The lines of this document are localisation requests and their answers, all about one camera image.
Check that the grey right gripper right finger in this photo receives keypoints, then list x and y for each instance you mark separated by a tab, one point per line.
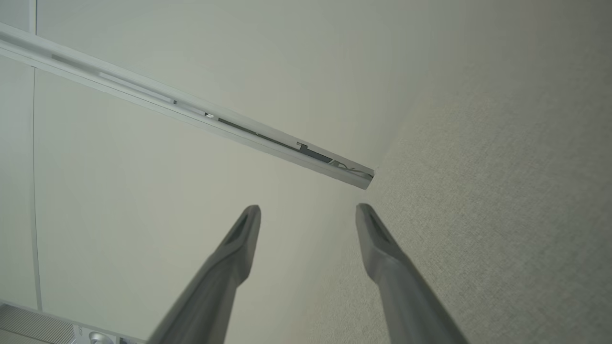
411	310

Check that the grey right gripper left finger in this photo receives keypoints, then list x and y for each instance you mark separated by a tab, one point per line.
210	301

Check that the white air conditioner unit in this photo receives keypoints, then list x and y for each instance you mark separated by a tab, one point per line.
33	327

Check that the white track rail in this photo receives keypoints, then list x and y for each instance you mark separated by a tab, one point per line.
191	112

